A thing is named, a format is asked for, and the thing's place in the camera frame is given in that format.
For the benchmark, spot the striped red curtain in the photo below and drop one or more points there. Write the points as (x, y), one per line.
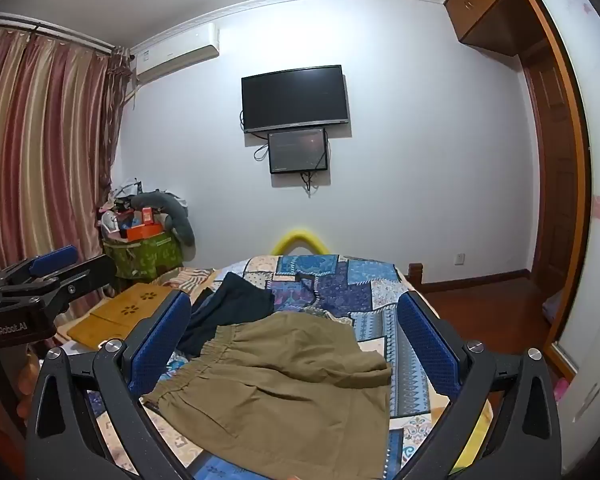
(40, 150)

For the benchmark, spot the white air conditioner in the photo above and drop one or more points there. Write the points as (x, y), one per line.
(175, 55)

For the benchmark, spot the wooden overhead cabinet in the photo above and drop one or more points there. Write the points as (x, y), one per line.
(485, 5)

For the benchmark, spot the white wall socket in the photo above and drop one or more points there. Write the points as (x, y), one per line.
(459, 259)

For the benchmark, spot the brown wooden door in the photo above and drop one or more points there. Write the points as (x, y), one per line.
(555, 185)

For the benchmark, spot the khaki pants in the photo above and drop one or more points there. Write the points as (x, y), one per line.
(280, 385)

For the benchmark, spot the black wall television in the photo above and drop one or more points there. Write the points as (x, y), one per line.
(295, 97)

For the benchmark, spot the white curtain rail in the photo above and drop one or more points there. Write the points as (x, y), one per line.
(55, 30)

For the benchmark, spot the dark navy garment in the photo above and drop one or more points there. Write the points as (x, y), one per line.
(230, 305)

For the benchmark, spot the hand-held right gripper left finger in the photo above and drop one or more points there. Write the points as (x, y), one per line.
(160, 340)

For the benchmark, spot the wooden lap tray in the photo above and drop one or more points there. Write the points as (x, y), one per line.
(120, 310)

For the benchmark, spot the wooden bed post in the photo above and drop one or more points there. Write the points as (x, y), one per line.
(416, 275)

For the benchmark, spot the yellow foam tube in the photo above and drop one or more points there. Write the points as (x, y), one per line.
(300, 237)

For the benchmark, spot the patchwork printed blanket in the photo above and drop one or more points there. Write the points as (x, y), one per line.
(350, 285)

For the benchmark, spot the green fabric storage bag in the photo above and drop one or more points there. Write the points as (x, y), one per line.
(145, 257)

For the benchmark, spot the orange box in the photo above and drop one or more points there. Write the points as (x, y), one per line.
(145, 231)

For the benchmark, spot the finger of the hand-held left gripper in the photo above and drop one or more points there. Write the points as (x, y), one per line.
(87, 272)
(55, 259)

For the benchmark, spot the grey plush pillow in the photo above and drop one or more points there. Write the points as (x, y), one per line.
(180, 220)

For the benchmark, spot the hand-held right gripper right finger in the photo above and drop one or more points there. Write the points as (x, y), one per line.
(425, 345)

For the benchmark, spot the small black wall monitor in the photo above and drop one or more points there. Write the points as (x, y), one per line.
(297, 151)

